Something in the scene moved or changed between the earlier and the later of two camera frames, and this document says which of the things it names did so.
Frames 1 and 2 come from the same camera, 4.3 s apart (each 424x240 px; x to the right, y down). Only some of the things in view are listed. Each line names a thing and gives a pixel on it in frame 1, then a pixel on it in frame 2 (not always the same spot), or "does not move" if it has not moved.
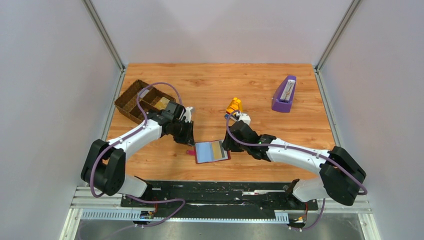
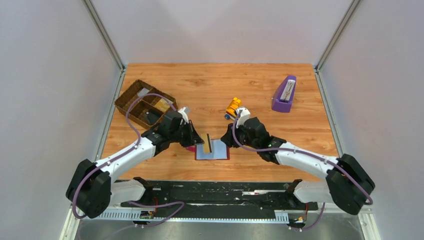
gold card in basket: x=162 y=103 does not move
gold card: x=217 y=150 → x=206 y=144
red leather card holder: x=210 y=151 does not move
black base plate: x=217 y=199 does not move
